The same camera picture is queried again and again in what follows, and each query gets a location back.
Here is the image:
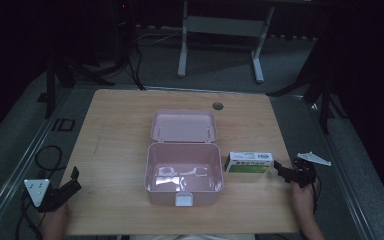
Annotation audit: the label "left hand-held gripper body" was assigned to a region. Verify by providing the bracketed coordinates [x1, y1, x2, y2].
[23, 178, 72, 213]

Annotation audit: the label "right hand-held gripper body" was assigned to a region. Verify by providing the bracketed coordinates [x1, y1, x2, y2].
[289, 151, 332, 189]

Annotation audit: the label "white and green medicine box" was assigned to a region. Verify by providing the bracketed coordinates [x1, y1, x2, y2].
[223, 151, 275, 175]

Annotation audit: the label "person's right hand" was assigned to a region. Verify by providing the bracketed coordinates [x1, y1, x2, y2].
[290, 179, 322, 221]

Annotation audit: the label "person's left hand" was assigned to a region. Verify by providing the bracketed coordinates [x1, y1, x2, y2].
[39, 202, 70, 234]

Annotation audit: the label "black metal stand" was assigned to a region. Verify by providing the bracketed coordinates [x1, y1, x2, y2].
[265, 31, 349, 135]
[37, 53, 116, 120]

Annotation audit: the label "pink plastic box with lid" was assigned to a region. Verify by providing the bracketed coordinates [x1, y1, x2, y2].
[143, 108, 225, 208]

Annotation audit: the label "left hand-held gripper black cable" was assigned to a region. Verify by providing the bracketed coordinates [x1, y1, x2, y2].
[14, 189, 45, 240]

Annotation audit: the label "hand-held gripper black cable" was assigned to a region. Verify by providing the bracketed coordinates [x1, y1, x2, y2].
[14, 189, 45, 240]
[309, 181, 320, 215]

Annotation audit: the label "right hand-held gripper black cable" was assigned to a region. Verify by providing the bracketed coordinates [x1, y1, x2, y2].
[309, 181, 320, 215]

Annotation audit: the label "black looped cable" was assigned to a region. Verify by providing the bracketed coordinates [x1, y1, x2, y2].
[34, 145, 68, 174]

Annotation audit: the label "black hanging cables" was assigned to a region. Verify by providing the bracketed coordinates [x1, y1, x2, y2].
[114, 13, 148, 92]

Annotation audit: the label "white metal desk frame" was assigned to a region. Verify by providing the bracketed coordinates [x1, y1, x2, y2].
[176, 0, 276, 84]

